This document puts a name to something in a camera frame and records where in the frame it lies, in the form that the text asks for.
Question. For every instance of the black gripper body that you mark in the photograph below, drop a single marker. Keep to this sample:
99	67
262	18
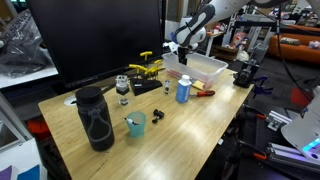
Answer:
183	55

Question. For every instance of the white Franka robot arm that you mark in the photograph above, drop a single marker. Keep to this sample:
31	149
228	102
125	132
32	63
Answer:
213	10

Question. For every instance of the clear plastic storage box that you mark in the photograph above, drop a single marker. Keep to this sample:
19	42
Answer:
203	65

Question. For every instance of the red box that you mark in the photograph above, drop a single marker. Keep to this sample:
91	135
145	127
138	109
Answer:
300	97

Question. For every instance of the white box with books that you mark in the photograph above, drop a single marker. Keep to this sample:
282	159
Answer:
20	156

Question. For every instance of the yellow sticky note pad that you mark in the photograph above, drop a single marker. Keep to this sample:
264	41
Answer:
198	84

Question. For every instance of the small clear glass jar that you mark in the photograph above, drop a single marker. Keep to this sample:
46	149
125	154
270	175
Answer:
167	87

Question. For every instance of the white side table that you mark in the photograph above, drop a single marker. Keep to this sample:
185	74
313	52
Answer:
213	34

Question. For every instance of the white blue plastic bottle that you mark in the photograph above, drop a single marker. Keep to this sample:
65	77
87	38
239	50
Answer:
183	91

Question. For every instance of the black hex key stand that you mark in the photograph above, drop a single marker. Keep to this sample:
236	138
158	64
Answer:
145	86

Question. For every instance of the small black clip part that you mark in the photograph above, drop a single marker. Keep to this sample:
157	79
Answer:
158	115

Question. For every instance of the black table vise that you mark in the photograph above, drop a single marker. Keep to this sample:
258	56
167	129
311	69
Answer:
245	76

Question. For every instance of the clear black grinder jar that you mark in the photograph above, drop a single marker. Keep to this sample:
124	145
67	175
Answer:
122	88

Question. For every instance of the black white marker pen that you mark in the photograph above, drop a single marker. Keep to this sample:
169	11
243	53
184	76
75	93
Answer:
131	121

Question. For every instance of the blue spring clamp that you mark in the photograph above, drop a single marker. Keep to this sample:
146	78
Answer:
261	89

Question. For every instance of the large black monitor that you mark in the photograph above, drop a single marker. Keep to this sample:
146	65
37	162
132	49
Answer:
100	33

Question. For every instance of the teal plastic cup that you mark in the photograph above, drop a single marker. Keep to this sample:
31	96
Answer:
136	128

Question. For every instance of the orange sofa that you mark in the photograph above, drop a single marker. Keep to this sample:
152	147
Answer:
293	50

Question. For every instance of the black insulated water bottle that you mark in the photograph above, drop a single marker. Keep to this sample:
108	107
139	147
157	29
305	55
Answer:
96	123

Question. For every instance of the round desk grommet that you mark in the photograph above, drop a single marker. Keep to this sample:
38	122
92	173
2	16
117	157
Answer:
70	100

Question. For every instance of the white base with blue light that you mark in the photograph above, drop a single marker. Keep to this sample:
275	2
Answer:
303	126

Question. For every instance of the long aluminium extrusion rails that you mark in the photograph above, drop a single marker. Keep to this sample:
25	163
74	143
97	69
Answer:
290	154

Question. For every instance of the grey printed plastic bag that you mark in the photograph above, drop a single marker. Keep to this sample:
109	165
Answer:
20	50

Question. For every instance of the orange bin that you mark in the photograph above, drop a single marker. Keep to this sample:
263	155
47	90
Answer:
36	128

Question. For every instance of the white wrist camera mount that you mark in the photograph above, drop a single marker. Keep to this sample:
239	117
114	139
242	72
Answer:
172	46

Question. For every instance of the aluminium corner bracket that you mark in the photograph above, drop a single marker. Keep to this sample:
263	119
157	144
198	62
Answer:
276	120

